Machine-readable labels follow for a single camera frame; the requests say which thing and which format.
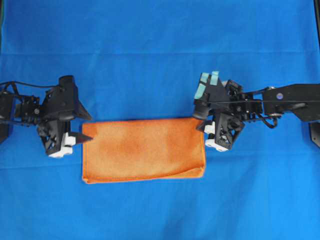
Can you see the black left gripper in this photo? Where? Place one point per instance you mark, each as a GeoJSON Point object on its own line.
{"type": "Point", "coordinates": [52, 118]}

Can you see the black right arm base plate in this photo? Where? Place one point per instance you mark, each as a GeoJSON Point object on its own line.
{"type": "Point", "coordinates": [314, 132]}

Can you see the orange towel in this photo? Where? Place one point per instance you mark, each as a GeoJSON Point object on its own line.
{"type": "Point", "coordinates": [142, 150]}

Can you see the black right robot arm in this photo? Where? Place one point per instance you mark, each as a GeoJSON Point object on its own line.
{"type": "Point", "coordinates": [302, 100]}

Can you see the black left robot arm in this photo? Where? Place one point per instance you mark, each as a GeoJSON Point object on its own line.
{"type": "Point", "coordinates": [6, 110]}

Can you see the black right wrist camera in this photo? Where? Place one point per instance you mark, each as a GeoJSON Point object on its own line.
{"type": "Point", "coordinates": [201, 109]}

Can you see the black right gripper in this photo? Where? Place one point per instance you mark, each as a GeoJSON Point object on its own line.
{"type": "Point", "coordinates": [230, 108]}

